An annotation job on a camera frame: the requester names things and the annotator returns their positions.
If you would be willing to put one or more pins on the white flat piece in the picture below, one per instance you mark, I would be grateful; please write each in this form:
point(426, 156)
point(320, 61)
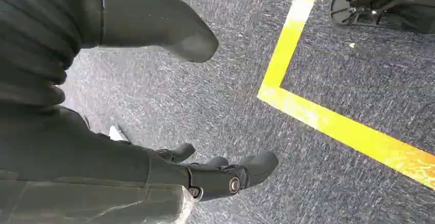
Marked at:
point(115, 135)

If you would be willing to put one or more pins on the small white floor scrap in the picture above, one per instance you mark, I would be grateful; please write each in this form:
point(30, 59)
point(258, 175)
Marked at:
point(351, 45)

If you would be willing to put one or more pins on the black robot foot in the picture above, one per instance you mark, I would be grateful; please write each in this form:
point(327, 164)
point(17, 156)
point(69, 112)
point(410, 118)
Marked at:
point(390, 1)

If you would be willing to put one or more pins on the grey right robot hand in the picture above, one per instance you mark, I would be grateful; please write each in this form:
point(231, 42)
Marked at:
point(74, 158)

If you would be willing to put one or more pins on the ribbed grey right arm sleeve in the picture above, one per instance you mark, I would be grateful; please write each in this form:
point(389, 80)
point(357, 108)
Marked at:
point(34, 39)

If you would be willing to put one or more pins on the yellow floor tape strip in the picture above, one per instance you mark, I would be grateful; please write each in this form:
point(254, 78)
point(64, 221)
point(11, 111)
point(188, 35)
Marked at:
point(292, 32)
point(357, 136)

